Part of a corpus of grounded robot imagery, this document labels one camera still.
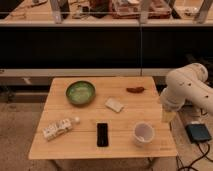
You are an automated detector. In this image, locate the white cup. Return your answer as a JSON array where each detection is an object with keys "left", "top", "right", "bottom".
[{"left": 133, "top": 122, "right": 155, "bottom": 147}]

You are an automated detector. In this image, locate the black cable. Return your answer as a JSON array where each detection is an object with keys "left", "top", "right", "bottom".
[{"left": 175, "top": 141, "right": 213, "bottom": 171}]

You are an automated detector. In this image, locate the plastic bottle with label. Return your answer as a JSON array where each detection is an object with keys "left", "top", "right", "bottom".
[{"left": 42, "top": 117, "right": 80, "bottom": 141}]

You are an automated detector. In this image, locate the green bowl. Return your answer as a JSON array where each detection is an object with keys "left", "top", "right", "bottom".
[{"left": 66, "top": 80, "right": 96, "bottom": 106}]

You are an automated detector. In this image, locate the black box on floor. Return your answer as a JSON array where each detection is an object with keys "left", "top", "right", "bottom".
[{"left": 185, "top": 124, "right": 212, "bottom": 143}]

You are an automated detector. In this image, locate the white sponge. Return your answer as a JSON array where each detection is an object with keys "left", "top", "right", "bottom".
[{"left": 105, "top": 98, "right": 124, "bottom": 113}]

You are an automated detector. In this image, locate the black phone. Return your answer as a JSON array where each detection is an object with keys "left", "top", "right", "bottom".
[{"left": 97, "top": 123, "right": 109, "bottom": 147}]

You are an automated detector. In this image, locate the wooden table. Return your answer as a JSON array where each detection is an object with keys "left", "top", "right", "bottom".
[{"left": 29, "top": 77, "right": 177, "bottom": 160}]

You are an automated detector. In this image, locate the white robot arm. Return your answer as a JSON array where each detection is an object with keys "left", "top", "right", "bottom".
[{"left": 159, "top": 63, "right": 213, "bottom": 123}]

